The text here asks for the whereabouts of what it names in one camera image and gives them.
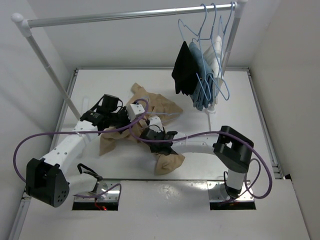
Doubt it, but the beige t shirt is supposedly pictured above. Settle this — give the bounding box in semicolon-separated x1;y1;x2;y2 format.
99;83;185;176

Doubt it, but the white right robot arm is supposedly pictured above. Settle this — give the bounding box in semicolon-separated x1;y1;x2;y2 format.
139;125;254;199

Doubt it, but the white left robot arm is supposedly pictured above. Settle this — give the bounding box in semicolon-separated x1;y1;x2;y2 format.
26;94;130;208

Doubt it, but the blue hanging garment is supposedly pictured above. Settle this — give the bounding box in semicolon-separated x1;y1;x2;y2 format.
189;42;214;111

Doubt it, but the black hanging garment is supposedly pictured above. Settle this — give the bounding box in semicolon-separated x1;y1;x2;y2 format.
171;41;199;96

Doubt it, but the white hanging garment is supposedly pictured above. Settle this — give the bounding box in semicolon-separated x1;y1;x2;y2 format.
203;35;223;105

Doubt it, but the white clothes rack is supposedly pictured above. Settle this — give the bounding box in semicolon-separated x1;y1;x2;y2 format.
10;0;247;119

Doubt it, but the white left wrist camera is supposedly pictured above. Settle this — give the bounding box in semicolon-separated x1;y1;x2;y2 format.
126;103;145;121

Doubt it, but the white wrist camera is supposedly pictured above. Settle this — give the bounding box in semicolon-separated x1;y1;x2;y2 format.
126;103;145;121
148;115;163;129

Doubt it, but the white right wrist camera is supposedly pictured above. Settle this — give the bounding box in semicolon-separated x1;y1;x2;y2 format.
148;115;163;129

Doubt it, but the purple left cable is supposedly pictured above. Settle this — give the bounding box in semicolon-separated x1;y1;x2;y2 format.
13;98;151;183

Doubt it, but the purple cable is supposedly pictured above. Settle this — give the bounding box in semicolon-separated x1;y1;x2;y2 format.
129;119;273;200
13;98;151;183

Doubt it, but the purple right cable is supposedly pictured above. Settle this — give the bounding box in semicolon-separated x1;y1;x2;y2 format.
129;119;273;200

